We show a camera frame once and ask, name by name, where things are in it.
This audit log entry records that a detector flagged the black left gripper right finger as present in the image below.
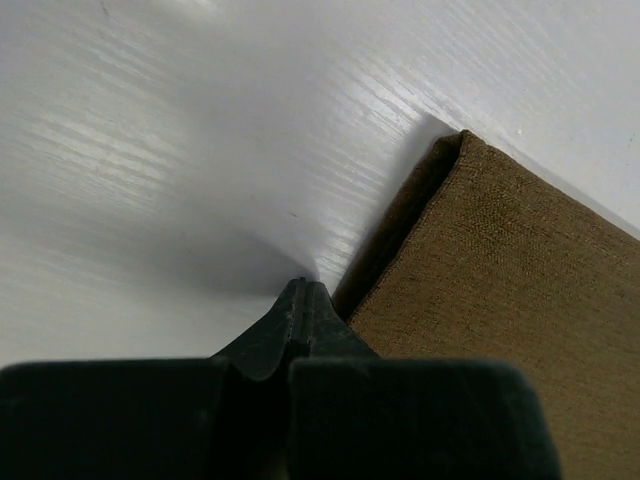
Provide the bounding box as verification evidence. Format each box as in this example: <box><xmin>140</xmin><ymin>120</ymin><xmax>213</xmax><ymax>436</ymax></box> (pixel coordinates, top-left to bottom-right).
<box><xmin>288</xmin><ymin>282</ymin><xmax>562</xmax><ymax>479</ymax></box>

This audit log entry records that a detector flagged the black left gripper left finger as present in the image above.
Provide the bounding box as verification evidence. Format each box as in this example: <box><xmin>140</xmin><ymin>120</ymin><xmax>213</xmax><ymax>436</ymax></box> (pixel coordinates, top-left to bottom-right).
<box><xmin>1</xmin><ymin>279</ymin><xmax>306</xmax><ymax>479</ymax></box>

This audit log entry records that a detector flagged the brown cloth napkin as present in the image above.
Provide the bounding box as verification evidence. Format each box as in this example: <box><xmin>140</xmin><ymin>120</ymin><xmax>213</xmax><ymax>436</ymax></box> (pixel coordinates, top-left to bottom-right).
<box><xmin>333</xmin><ymin>131</ymin><xmax>639</xmax><ymax>479</ymax></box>

